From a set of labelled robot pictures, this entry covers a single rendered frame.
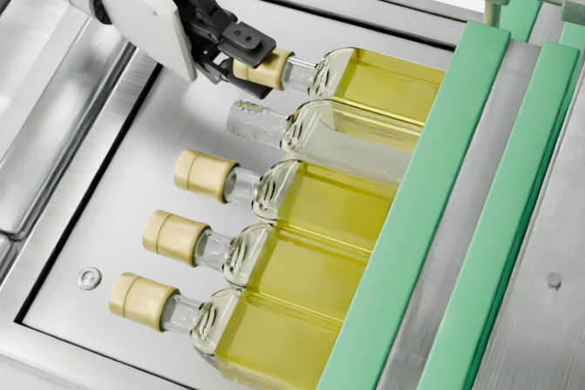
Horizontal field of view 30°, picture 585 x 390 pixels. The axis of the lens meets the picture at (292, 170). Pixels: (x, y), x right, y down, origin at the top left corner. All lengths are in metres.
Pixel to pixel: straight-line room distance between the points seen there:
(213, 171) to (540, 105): 0.27
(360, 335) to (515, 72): 0.22
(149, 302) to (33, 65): 0.42
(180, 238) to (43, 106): 0.32
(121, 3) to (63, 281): 0.25
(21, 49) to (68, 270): 0.30
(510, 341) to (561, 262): 0.06
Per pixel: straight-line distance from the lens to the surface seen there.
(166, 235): 0.84
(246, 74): 0.93
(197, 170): 0.86
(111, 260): 1.01
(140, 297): 0.83
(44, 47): 1.19
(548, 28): 0.90
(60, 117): 1.10
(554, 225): 0.67
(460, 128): 0.73
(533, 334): 0.64
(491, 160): 0.72
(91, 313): 0.99
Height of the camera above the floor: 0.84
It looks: 16 degrees up
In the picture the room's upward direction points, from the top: 73 degrees counter-clockwise
